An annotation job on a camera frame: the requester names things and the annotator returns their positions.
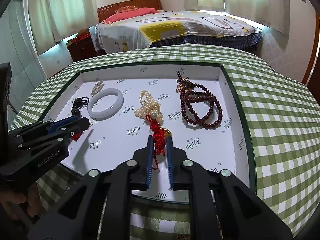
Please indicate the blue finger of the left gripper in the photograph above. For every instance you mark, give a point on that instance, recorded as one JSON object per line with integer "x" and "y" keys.
{"x": 55, "y": 126}

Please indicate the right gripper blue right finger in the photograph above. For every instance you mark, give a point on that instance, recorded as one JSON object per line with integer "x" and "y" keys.
{"x": 169, "y": 146}

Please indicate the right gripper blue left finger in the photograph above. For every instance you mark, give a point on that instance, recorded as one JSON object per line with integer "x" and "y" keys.
{"x": 150, "y": 148}

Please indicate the red tassel gold charm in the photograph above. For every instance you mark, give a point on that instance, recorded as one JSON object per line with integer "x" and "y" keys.
{"x": 159, "y": 135}

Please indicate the small red tassel charm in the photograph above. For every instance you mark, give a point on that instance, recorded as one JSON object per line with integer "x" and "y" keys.
{"x": 76, "y": 137}

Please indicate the green white jewelry tray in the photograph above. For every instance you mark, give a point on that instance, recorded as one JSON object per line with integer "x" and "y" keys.
{"x": 194, "y": 104}

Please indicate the left human hand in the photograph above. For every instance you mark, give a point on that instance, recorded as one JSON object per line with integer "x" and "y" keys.
{"x": 32, "y": 198}

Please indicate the white jade bangle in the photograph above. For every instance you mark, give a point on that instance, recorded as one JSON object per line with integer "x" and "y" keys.
{"x": 105, "y": 104}

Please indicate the dark wooden nightstand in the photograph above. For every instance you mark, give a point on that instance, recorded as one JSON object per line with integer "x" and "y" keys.
{"x": 81, "y": 49}

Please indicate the glass sliding wardrobe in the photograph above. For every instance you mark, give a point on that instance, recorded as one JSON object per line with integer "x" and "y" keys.
{"x": 26, "y": 72}

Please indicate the red boxes on nightstand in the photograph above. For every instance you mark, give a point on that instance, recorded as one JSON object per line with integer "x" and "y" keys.
{"x": 84, "y": 33}

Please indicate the green checkered tablecloth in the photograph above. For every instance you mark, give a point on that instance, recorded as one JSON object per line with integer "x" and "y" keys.
{"x": 282, "y": 116}

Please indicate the bed with patterned sheet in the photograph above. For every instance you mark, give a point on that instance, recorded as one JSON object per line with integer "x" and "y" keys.
{"x": 167, "y": 28}

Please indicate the left white curtain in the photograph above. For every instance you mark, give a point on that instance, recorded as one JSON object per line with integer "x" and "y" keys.
{"x": 51, "y": 21}

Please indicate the wooden headboard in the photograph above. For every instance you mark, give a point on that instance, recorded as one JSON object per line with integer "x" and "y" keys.
{"x": 109, "y": 10}

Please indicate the pink pillow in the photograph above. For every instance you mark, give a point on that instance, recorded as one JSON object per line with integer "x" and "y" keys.
{"x": 129, "y": 14}

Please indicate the red patterned cushion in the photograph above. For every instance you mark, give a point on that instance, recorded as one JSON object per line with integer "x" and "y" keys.
{"x": 126, "y": 9}

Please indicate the brown wooden door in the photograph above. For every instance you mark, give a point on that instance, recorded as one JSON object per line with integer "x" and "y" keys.
{"x": 307, "y": 75}

